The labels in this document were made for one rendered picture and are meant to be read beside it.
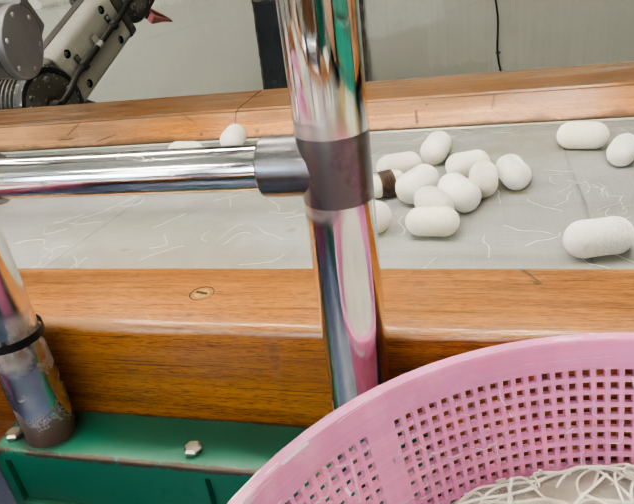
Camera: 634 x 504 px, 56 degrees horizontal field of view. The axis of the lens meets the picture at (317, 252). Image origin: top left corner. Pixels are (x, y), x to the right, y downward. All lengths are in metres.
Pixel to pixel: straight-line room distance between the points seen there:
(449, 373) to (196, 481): 0.12
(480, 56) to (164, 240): 2.14
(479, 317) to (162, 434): 0.15
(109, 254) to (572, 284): 0.28
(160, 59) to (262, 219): 2.41
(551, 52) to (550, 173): 2.04
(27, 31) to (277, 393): 0.39
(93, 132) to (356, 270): 0.53
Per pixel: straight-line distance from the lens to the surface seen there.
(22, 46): 0.55
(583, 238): 0.33
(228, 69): 2.68
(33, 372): 0.29
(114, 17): 1.16
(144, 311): 0.28
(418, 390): 0.21
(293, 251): 0.36
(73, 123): 0.72
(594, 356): 0.23
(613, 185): 0.44
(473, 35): 2.46
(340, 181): 0.18
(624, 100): 0.59
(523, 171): 0.41
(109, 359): 0.29
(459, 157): 0.44
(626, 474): 0.24
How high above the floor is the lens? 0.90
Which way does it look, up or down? 27 degrees down
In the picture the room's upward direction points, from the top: 8 degrees counter-clockwise
